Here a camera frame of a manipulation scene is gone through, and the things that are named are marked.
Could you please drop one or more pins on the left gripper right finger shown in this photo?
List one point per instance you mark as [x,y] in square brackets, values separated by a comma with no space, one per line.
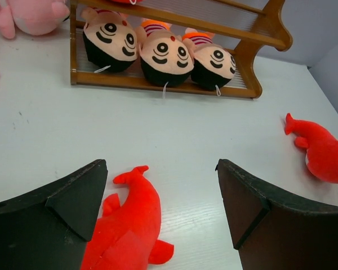
[272,228]

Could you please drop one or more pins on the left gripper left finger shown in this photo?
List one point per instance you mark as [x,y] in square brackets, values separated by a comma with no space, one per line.
[49,227]

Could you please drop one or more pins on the red fish plush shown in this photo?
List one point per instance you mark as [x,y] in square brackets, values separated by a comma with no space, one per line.
[127,235]
[320,145]
[126,1]

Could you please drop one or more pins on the doll plush orange cap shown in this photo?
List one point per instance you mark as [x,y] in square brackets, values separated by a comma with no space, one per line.
[109,39]

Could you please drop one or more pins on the brown wooden three-tier shelf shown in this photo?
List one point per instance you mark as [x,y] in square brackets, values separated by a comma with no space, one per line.
[240,29]

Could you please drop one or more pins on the pink striped plush upper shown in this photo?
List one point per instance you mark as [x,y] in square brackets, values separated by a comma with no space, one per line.
[34,17]

